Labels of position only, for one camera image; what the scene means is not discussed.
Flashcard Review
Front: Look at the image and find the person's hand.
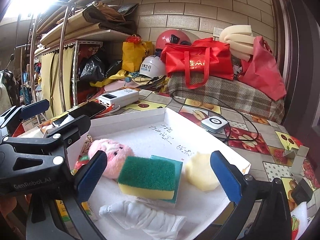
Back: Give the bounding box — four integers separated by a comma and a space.
0, 196, 17, 218

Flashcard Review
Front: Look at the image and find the white crumpled cloth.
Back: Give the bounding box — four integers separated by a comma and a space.
99, 200, 187, 239

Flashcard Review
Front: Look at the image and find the dark red fabric bag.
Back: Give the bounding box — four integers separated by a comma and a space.
238, 36, 286, 101

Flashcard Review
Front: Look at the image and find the pink plush toy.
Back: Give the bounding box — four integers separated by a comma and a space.
88, 139, 135, 180

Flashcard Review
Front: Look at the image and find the green yellow sponge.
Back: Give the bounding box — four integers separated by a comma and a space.
118, 157, 176, 200

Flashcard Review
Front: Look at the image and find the white cardboard tray box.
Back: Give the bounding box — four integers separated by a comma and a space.
65, 107, 252, 240

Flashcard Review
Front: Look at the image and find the black plastic bag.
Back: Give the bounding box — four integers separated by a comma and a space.
79, 55, 105, 82

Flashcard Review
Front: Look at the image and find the cream foam roll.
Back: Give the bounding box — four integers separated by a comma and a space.
219, 25, 255, 62

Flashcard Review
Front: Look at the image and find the black cable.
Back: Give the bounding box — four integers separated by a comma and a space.
170, 90, 259, 142

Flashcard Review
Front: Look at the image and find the black charger block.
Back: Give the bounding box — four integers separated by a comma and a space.
291, 179, 313, 205

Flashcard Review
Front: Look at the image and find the red helmet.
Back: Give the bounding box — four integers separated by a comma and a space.
155, 29, 191, 51

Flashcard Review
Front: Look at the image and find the red tote bag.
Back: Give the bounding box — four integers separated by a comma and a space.
161, 38, 234, 89

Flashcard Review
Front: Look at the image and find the white helmet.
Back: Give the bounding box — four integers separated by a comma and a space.
139, 55, 166, 78

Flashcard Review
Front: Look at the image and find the brown wooden door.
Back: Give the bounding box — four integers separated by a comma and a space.
272, 0, 319, 163

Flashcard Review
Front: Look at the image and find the plaid blanket cushion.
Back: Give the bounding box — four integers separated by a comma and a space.
165, 73, 285, 123

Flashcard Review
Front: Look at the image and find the small white round-button device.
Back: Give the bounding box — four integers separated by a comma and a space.
201, 116, 228, 133

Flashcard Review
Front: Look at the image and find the black smartphone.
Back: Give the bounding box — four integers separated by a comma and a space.
52, 101, 106, 127

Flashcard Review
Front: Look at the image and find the metal shelf rack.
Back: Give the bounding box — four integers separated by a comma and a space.
35, 3, 138, 119

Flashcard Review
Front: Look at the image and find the yellow shopping bag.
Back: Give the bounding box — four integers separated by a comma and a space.
121, 35, 153, 73

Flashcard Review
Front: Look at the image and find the pale yellow foam piece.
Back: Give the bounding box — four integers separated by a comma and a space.
184, 153, 220, 192

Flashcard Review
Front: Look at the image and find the grey cardboard stand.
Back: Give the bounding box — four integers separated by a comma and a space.
284, 145, 309, 183

